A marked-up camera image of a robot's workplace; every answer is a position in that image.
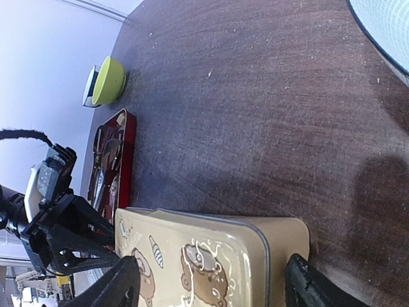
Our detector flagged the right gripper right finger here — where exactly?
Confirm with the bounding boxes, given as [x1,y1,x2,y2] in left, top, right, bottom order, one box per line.
[285,253,366,307]

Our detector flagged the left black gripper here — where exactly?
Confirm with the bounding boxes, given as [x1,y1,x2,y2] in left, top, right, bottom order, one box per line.
[1,186,120,275]

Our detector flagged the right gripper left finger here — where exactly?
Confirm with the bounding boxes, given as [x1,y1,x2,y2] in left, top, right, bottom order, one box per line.
[68,256,141,307]

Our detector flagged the bear printed tin lid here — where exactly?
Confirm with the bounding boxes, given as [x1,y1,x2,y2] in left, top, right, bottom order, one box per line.
[114,207,272,307]

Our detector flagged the tin box with paper cups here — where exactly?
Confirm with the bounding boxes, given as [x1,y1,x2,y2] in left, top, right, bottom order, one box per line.
[126,206,311,307]

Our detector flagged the metal tongs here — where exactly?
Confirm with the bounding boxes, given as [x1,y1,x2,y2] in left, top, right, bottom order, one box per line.
[88,125,123,212]

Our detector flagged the tan chocolate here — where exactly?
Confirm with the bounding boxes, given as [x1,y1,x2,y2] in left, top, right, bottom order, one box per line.
[116,113,126,126]

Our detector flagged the red lacquer tray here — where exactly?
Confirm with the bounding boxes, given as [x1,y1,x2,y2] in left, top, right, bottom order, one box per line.
[83,109,137,224]

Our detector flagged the white and navy bowl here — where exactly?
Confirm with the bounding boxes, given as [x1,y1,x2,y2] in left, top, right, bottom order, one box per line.
[82,65,100,108]

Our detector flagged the lime green bowl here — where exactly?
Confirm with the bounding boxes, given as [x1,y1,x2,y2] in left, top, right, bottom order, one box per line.
[92,56,127,105]

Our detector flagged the pale blue ceramic bowl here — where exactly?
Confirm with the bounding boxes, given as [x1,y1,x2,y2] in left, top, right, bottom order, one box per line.
[347,0,408,74]

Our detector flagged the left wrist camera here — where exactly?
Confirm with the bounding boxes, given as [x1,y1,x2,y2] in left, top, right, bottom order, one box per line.
[24,143,77,222]

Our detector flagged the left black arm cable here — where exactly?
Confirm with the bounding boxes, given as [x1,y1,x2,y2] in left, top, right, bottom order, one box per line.
[0,128,54,150]

